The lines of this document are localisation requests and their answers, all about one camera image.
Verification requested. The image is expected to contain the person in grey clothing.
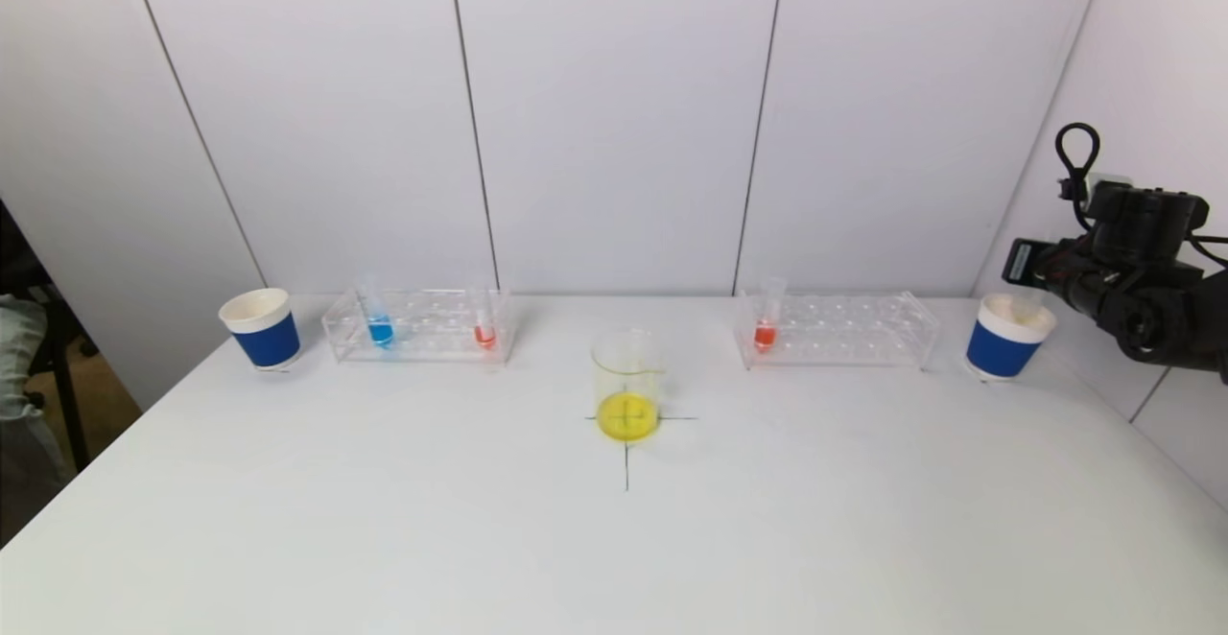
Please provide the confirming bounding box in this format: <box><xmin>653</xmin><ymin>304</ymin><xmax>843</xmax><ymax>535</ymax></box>
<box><xmin>0</xmin><ymin>292</ymin><xmax>73</xmax><ymax>521</ymax></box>

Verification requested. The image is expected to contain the red pigment test tube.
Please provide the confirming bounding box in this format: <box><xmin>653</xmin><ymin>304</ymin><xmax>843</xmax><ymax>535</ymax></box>
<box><xmin>472</xmin><ymin>288</ymin><xmax>499</xmax><ymax>351</ymax></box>
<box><xmin>753</xmin><ymin>278</ymin><xmax>788</xmax><ymax>355</ymax></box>

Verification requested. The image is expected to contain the clear glass beaker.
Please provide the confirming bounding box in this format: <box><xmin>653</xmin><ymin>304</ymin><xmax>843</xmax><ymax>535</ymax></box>
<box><xmin>591</xmin><ymin>327</ymin><xmax>667</xmax><ymax>444</ymax></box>

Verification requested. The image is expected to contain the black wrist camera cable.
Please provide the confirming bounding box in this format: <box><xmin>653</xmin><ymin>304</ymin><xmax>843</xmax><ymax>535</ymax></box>
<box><xmin>1054</xmin><ymin>122</ymin><xmax>1102</xmax><ymax>206</ymax></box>

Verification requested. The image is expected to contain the clear acrylic test tube rack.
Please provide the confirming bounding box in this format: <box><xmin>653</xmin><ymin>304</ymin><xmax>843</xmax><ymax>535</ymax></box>
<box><xmin>734</xmin><ymin>291</ymin><xmax>941</xmax><ymax>372</ymax></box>
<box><xmin>322</xmin><ymin>290</ymin><xmax>517</xmax><ymax>365</ymax></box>

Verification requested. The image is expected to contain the blue pigment test tube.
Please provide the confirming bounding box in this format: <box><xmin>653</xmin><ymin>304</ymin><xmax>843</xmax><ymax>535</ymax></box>
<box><xmin>361</xmin><ymin>282</ymin><xmax>396</xmax><ymax>350</ymax></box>

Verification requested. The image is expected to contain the blue white paper cup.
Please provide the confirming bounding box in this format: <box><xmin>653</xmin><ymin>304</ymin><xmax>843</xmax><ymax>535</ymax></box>
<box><xmin>219</xmin><ymin>288</ymin><xmax>304</xmax><ymax>372</ymax></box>
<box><xmin>963</xmin><ymin>293</ymin><xmax>1058</xmax><ymax>383</ymax></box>

